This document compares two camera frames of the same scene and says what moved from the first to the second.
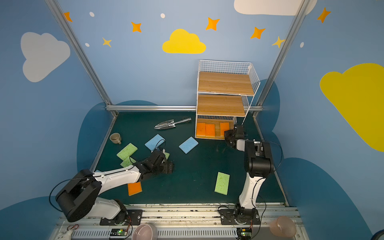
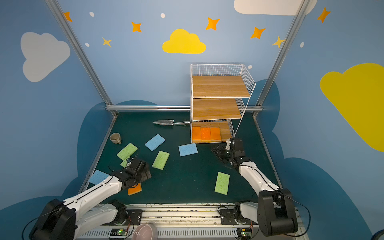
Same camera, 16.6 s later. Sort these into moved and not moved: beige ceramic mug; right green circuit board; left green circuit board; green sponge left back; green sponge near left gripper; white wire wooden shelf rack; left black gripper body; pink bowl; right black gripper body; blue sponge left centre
Moved: right black gripper body; left black gripper body; white wire wooden shelf rack
Not moved: right green circuit board; pink bowl; green sponge left back; beige ceramic mug; left green circuit board; blue sponge left centre; green sponge near left gripper
